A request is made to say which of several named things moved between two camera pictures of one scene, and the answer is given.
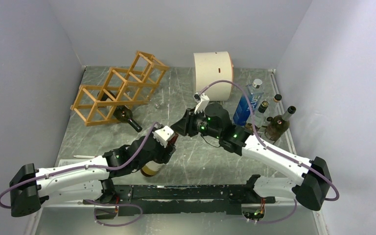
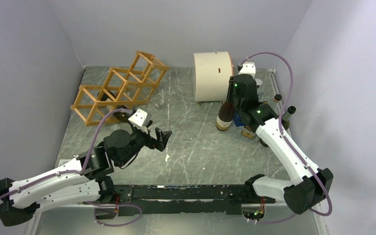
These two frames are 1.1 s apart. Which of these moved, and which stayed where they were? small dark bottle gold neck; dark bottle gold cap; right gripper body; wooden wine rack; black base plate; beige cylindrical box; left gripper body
Moved: right gripper body; dark bottle gold cap; left gripper body
Stayed: small dark bottle gold neck; black base plate; wooden wine rack; beige cylindrical box
